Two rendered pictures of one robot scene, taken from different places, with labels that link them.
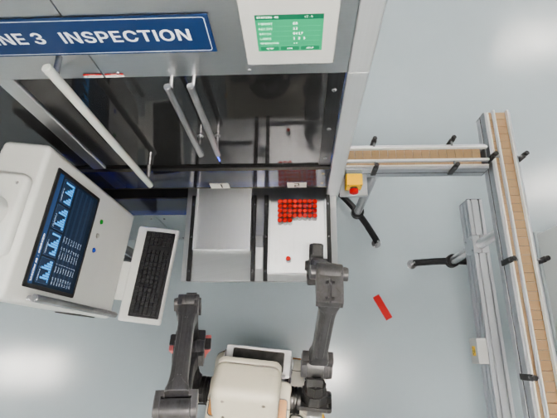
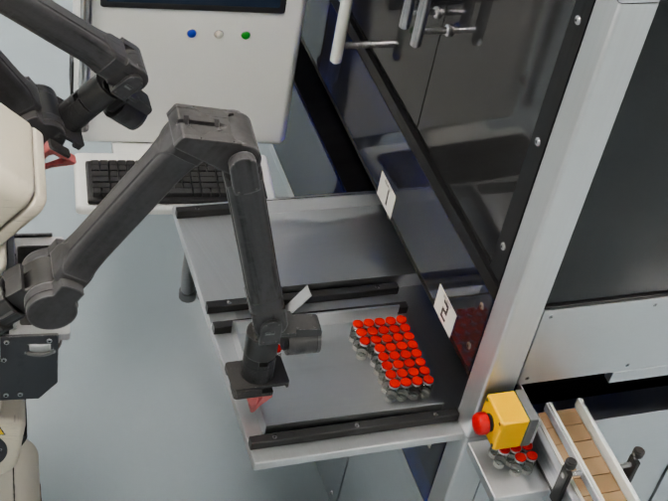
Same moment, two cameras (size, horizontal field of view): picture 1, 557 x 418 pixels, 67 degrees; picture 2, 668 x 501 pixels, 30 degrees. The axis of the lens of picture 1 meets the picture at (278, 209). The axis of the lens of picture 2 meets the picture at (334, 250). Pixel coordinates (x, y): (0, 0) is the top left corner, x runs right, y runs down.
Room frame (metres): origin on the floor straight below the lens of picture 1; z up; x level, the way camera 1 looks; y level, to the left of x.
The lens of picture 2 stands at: (-0.44, -1.40, 2.60)
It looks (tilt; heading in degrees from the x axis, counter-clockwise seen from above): 41 degrees down; 57
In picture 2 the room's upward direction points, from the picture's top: 12 degrees clockwise
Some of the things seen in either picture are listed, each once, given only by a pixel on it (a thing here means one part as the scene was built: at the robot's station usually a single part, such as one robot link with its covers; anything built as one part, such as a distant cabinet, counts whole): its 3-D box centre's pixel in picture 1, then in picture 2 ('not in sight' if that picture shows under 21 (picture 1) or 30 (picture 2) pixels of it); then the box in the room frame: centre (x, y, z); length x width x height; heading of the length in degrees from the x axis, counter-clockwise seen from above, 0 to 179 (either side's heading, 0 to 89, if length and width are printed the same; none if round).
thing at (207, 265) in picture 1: (260, 230); (325, 312); (0.56, 0.10, 0.87); 0.70 x 0.48 x 0.02; 82
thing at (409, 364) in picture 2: (297, 207); (401, 357); (0.63, -0.09, 0.90); 0.18 x 0.02 x 0.05; 81
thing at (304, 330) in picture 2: (316, 257); (286, 324); (0.34, -0.12, 1.11); 0.11 x 0.09 x 0.12; 169
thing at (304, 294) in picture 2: (259, 252); (273, 303); (0.44, 0.11, 0.91); 0.14 x 0.03 x 0.06; 171
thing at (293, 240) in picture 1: (297, 235); (335, 367); (0.50, -0.07, 0.90); 0.34 x 0.26 x 0.04; 171
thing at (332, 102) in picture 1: (326, 143); (520, 192); (0.68, -0.20, 1.40); 0.04 x 0.01 x 0.80; 82
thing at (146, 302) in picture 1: (152, 273); (176, 180); (0.44, 0.62, 0.82); 0.40 x 0.14 x 0.02; 165
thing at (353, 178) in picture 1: (353, 180); (507, 419); (0.68, -0.35, 0.99); 0.08 x 0.07 x 0.07; 172
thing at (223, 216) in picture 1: (223, 213); (335, 243); (0.65, 0.25, 0.90); 0.34 x 0.26 x 0.04; 172
